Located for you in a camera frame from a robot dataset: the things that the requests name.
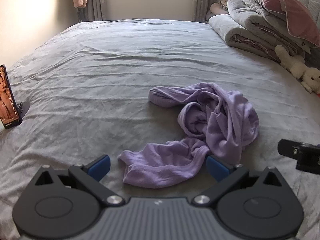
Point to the purple sweater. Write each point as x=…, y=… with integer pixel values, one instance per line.
x=225, y=120

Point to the grey bed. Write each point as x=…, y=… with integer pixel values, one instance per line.
x=100, y=80

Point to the pink cloth bundle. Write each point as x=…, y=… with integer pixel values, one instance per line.
x=216, y=8

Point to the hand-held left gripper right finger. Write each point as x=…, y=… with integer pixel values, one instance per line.
x=216, y=168

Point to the white plush toy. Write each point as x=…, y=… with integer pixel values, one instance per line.
x=297, y=67

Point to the smartphone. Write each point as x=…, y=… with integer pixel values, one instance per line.
x=7, y=100

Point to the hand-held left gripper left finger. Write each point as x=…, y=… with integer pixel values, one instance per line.
x=100, y=167

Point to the black phone stand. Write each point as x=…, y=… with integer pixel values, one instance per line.
x=23, y=108

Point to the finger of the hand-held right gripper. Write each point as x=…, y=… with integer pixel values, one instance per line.
x=308, y=165
x=290, y=148

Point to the grey curtain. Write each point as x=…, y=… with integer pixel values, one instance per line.
x=93, y=0
x=202, y=0

